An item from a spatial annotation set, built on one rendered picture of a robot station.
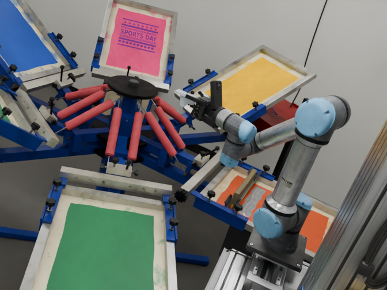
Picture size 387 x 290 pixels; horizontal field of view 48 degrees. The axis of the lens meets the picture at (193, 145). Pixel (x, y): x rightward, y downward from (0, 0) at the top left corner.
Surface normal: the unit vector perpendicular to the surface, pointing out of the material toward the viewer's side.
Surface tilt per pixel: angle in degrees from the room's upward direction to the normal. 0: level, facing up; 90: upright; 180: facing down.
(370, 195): 90
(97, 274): 0
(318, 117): 83
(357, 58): 90
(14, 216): 0
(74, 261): 0
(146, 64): 32
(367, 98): 90
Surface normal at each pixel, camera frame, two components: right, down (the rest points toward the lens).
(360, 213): -0.33, 0.36
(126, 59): 0.27, -0.47
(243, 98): -0.19, -0.69
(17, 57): 0.69, -0.51
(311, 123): -0.63, 0.06
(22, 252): 0.26, -0.85
